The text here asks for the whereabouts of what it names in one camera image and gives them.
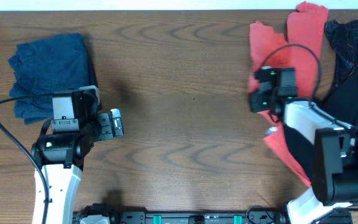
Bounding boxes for red printed t-shirt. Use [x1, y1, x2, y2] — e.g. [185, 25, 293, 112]
[249, 1, 328, 187]

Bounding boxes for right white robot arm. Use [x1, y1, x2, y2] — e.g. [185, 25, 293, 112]
[249, 66, 358, 223]

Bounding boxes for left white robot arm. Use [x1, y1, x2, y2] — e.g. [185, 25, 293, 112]
[32, 109, 124, 223]

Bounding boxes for folded navy blue garment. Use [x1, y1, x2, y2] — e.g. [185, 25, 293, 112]
[7, 32, 99, 126]

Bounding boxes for black crumpled garment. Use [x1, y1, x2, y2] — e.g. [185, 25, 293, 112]
[321, 20, 358, 126]

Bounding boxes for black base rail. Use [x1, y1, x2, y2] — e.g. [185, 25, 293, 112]
[73, 203, 354, 224]

